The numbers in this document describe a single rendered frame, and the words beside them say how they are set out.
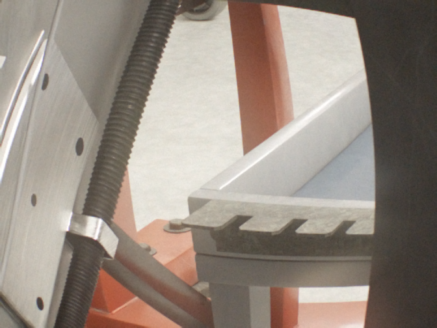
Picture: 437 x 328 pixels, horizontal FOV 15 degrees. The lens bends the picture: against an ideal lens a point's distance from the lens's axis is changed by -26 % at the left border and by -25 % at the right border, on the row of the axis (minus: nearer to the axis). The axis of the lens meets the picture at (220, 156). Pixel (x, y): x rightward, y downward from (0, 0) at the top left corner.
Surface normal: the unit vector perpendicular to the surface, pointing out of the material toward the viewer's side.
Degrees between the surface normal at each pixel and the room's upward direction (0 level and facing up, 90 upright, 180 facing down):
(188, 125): 0
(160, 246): 0
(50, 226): 90
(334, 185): 0
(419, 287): 90
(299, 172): 90
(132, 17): 90
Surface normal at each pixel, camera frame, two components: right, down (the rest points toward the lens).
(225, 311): -0.46, 0.33
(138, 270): 0.88, 0.08
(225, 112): -0.08, -0.94
